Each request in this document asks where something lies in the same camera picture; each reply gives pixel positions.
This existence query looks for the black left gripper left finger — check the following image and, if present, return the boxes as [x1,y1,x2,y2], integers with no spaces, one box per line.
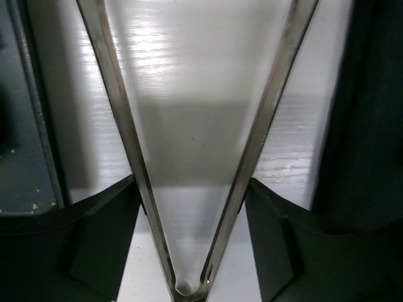
[1,177,140,301]

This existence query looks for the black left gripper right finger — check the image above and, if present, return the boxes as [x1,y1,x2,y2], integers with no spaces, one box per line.
[245,179,402,301]

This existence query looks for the steel tongs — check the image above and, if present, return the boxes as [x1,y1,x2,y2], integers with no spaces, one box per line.
[77,0,318,301]

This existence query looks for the black baking tray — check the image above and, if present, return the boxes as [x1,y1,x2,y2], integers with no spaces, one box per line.
[1,1,68,216]

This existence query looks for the black placemat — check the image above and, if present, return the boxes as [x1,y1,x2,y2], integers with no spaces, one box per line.
[312,1,402,230]

